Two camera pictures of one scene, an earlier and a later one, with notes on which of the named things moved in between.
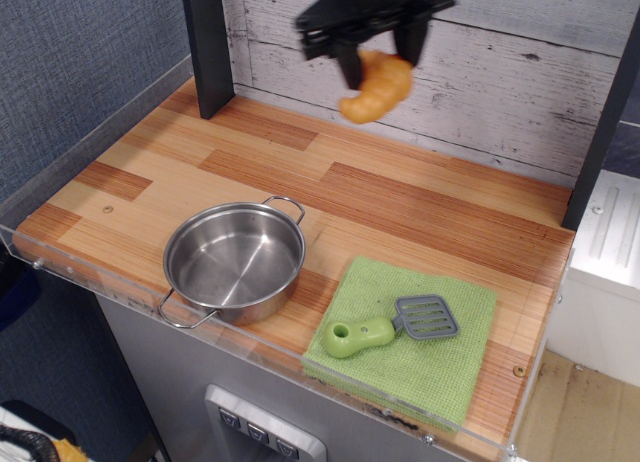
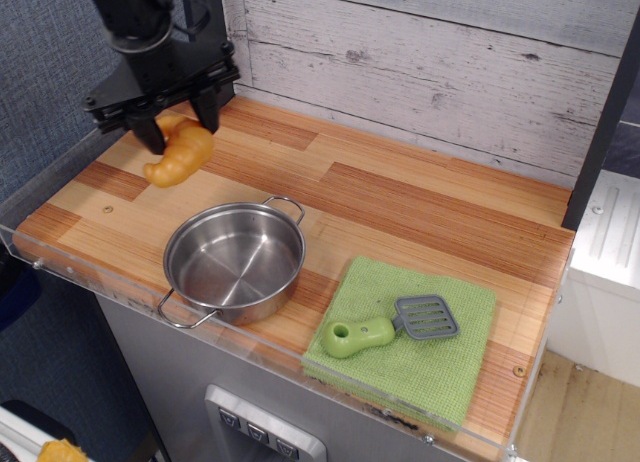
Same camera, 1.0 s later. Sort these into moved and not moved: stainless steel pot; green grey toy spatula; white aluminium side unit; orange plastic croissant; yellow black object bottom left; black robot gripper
Moved: orange plastic croissant; black robot gripper
Not moved: white aluminium side unit; yellow black object bottom left; green grey toy spatula; stainless steel pot
